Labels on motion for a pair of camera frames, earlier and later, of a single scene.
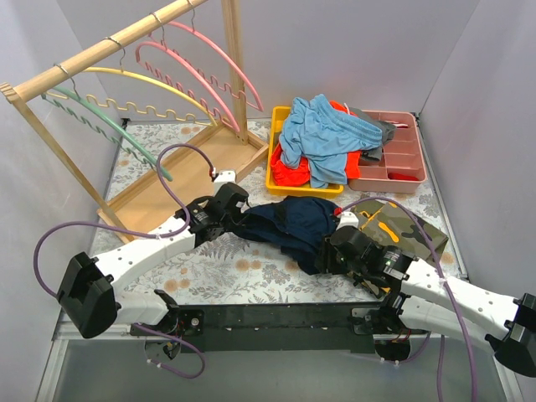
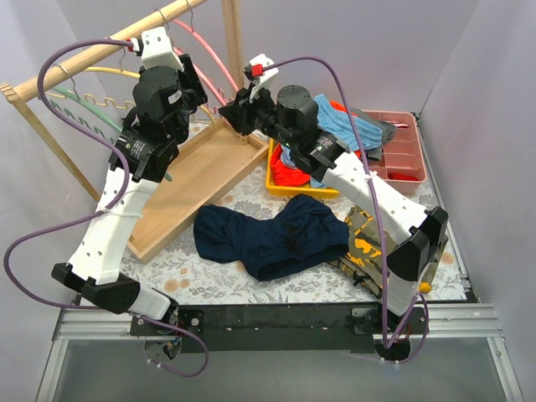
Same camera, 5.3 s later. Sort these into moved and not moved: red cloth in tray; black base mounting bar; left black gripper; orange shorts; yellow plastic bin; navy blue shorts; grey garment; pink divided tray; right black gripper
Moved: right black gripper; left black gripper; navy blue shorts
Not moved: yellow plastic bin; pink divided tray; black base mounting bar; red cloth in tray; grey garment; orange shorts
